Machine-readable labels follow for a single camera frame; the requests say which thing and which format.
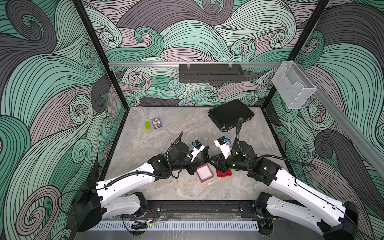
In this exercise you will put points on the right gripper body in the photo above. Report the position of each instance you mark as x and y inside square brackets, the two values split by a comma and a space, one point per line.
[223, 163]

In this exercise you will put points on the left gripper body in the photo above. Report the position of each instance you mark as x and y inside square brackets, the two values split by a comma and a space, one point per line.
[191, 166]

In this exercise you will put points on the red jewelry box lid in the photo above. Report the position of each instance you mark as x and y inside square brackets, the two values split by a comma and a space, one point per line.
[220, 174]

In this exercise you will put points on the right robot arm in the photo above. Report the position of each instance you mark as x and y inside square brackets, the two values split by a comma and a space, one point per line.
[330, 218]

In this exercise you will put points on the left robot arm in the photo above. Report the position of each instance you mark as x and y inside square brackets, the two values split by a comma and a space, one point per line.
[95, 201]

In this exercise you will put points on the black flat case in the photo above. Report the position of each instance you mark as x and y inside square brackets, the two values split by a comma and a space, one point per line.
[226, 116]

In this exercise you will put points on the small card pack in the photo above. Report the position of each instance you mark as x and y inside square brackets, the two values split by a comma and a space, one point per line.
[156, 123]

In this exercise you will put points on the green small block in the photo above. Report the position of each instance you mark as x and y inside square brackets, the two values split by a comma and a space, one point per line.
[147, 126]

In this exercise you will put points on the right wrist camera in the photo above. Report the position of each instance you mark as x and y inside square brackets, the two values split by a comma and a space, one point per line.
[224, 145]

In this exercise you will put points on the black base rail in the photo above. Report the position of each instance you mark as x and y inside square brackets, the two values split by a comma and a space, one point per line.
[241, 208]

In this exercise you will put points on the white slotted cable duct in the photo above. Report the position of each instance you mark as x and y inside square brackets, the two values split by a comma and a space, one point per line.
[179, 225]

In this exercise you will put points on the black wall tray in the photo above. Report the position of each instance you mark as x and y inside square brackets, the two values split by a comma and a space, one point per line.
[216, 74]

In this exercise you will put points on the clear acrylic wall holder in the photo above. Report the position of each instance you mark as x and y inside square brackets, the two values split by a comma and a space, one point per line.
[293, 84]

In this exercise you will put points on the aluminium wall rail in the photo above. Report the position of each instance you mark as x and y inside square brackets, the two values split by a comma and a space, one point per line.
[166, 64]

